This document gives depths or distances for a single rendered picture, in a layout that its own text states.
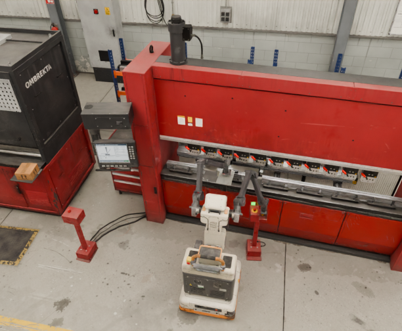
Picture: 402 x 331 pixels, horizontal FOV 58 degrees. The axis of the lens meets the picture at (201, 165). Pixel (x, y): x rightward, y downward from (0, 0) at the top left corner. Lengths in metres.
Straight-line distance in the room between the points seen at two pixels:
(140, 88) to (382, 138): 2.52
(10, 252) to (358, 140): 4.49
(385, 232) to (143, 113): 3.13
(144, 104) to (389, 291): 3.59
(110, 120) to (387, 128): 2.79
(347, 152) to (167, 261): 2.54
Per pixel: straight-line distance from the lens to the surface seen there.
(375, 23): 8.04
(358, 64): 8.32
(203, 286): 3.98
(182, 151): 4.80
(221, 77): 3.74
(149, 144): 4.25
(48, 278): 5.03
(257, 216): 4.27
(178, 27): 3.76
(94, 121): 3.95
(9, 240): 5.64
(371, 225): 4.73
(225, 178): 4.34
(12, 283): 5.19
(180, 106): 4.06
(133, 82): 3.87
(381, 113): 3.88
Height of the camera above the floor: 3.91
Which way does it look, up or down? 40 degrees down
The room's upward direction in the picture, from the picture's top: 1 degrees counter-clockwise
